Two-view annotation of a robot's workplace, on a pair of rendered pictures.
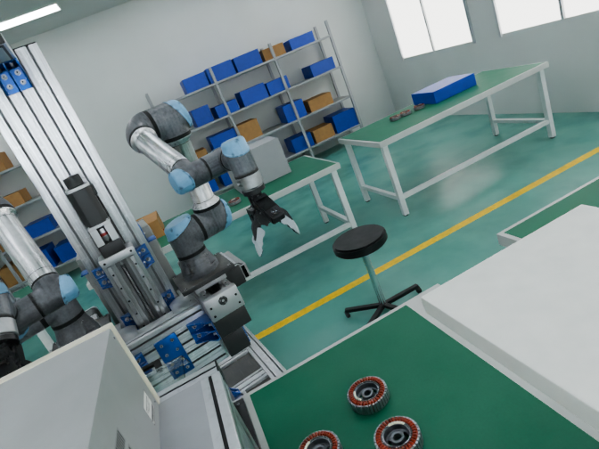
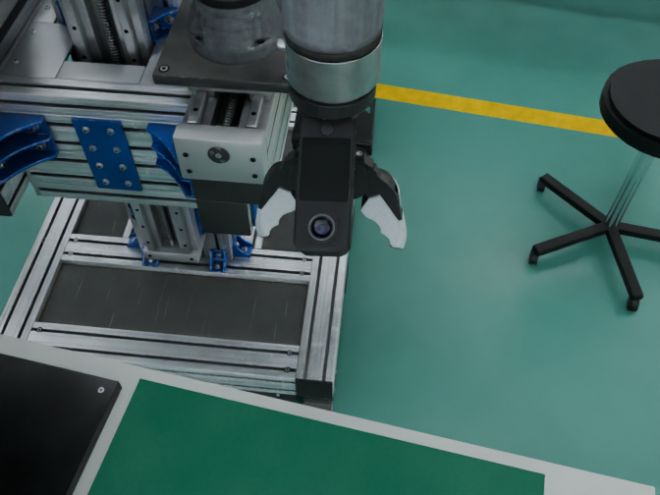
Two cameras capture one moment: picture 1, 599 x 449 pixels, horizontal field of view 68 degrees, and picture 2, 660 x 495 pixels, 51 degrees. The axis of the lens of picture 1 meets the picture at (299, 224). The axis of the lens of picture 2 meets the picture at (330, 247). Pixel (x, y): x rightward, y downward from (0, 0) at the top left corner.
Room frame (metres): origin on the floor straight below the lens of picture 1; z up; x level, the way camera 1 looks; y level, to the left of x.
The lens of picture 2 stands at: (0.91, -0.11, 1.71)
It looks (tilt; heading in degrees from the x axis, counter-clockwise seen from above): 53 degrees down; 26
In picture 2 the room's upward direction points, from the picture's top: straight up
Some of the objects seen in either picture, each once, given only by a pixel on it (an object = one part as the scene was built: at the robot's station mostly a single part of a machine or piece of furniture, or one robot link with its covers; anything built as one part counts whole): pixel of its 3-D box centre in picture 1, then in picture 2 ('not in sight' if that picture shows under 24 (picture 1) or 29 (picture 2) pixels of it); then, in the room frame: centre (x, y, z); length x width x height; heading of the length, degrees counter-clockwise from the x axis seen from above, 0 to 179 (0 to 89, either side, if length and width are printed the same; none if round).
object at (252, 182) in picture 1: (249, 182); (329, 56); (1.31, 0.09, 1.37); 0.08 x 0.08 x 0.05
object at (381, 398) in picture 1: (368, 395); not in sight; (0.98, 0.01, 0.77); 0.11 x 0.11 x 0.04
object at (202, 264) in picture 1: (195, 260); (234, 7); (1.69, 0.44, 1.09); 0.15 x 0.15 x 0.10
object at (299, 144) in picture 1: (299, 142); not in sight; (7.56, -0.54, 0.40); 0.42 x 0.36 x 0.23; 12
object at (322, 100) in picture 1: (316, 102); not in sight; (7.68, -1.07, 0.87); 0.42 x 0.40 x 0.19; 101
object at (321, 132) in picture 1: (320, 133); not in sight; (7.65, -0.94, 0.39); 0.40 x 0.36 x 0.21; 11
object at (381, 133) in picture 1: (447, 137); not in sight; (4.38, -1.74, 0.38); 1.90 x 0.90 x 0.75; 102
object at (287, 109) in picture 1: (291, 110); not in sight; (7.57, -0.61, 0.92); 0.42 x 0.36 x 0.28; 12
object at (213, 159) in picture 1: (220, 161); not in sight; (1.39, 0.15, 1.45); 0.11 x 0.11 x 0.08; 28
